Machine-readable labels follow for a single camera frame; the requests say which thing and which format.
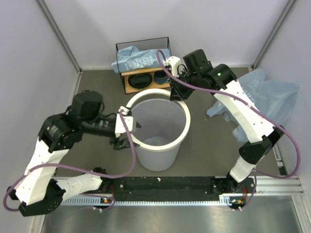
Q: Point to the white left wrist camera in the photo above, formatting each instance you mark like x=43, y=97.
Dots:
x=124, y=118

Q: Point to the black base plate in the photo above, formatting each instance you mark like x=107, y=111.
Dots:
x=172, y=188

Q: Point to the slotted grey cable duct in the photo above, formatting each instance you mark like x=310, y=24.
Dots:
x=81, y=200

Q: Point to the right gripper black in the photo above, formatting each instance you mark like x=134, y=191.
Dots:
x=177, y=93

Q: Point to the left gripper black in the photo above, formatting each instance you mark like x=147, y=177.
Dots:
x=121, y=142

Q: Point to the black wire wooden shelf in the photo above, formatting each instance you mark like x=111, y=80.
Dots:
x=162, y=43

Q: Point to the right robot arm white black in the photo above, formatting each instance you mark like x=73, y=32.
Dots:
x=195, y=69

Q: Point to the light blue trash bag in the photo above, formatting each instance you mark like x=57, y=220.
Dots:
x=273, y=98
x=131, y=58

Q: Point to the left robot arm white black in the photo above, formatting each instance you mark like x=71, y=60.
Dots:
x=38, y=192

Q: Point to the black plate green rim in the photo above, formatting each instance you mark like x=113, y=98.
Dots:
x=140, y=81

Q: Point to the dark blue mug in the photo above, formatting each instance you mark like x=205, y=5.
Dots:
x=160, y=77

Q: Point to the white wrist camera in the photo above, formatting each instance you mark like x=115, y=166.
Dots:
x=124, y=118
x=173, y=62

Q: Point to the white grey trash bin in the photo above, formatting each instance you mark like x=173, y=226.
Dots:
x=164, y=126

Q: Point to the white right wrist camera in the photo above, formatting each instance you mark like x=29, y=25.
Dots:
x=173, y=62

